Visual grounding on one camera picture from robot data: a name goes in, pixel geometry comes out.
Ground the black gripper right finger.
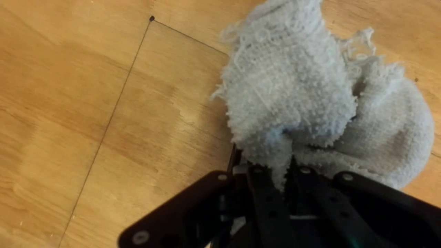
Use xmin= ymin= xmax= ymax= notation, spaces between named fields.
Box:
xmin=287 ymin=165 xmax=441 ymax=248

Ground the white terry towel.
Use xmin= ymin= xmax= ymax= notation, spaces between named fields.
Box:
xmin=211 ymin=0 xmax=436 ymax=192

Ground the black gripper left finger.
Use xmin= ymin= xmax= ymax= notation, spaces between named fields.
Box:
xmin=116 ymin=164 xmax=301 ymax=248

